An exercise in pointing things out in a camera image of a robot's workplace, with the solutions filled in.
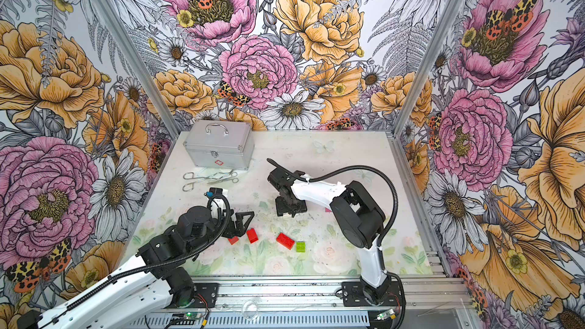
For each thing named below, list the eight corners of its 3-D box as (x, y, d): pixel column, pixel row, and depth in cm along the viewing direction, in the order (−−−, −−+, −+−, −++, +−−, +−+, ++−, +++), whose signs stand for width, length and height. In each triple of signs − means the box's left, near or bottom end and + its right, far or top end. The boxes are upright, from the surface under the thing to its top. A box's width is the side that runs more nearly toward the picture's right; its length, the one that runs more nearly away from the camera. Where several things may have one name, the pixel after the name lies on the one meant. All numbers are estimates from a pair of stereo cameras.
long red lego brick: (275, 240, 88) (274, 238, 87) (280, 233, 90) (280, 230, 88) (290, 250, 86) (289, 248, 84) (295, 242, 88) (295, 240, 86)
